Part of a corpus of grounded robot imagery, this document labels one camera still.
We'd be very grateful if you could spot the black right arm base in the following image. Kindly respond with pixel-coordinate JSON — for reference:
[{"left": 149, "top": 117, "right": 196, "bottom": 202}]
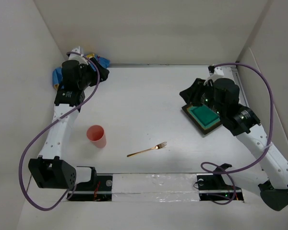
[{"left": 193, "top": 173, "right": 244, "bottom": 203}]

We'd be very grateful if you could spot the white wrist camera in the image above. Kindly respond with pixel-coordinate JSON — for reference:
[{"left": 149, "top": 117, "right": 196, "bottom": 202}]
[
  {"left": 68, "top": 46, "right": 88, "bottom": 65},
  {"left": 204, "top": 66, "right": 224, "bottom": 85}
]

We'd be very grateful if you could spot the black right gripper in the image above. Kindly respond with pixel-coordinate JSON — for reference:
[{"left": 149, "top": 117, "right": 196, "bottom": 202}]
[{"left": 180, "top": 77, "right": 225, "bottom": 116}]

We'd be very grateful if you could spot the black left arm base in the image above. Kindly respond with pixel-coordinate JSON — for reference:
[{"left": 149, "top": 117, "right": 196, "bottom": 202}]
[{"left": 66, "top": 174, "right": 113, "bottom": 202}]

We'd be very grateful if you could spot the green square plate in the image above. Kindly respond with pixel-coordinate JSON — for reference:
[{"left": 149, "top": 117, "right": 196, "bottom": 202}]
[{"left": 181, "top": 104, "right": 222, "bottom": 136}]

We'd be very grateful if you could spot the pink plastic cup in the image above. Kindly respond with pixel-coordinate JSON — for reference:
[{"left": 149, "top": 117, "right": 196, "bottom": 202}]
[{"left": 86, "top": 125, "right": 107, "bottom": 149}]

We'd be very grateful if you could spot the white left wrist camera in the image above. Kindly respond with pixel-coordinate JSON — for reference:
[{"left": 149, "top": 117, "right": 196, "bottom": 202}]
[{"left": 68, "top": 46, "right": 88, "bottom": 65}]

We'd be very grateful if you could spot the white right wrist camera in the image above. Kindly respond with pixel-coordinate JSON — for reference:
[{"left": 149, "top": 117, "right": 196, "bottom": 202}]
[{"left": 204, "top": 66, "right": 224, "bottom": 85}]

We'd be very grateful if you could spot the blue cartoon placemat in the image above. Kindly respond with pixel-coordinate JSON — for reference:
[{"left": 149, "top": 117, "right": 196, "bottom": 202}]
[{"left": 52, "top": 53, "right": 110, "bottom": 90}]

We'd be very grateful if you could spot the gold fork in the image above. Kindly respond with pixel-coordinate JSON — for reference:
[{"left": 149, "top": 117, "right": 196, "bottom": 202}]
[{"left": 127, "top": 142, "right": 167, "bottom": 158}]

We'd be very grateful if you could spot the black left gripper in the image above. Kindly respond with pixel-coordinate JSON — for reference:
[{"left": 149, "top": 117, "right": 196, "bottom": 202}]
[{"left": 77, "top": 57, "right": 108, "bottom": 90}]

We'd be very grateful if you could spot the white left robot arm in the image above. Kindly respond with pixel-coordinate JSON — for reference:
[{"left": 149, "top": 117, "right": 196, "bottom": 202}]
[{"left": 28, "top": 57, "right": 109, "bottom": 189}]

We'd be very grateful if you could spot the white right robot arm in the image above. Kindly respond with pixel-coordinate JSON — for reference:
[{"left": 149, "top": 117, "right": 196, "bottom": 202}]
[{"left": 180, "top": 78, "right": 288, "bottom": 211}]

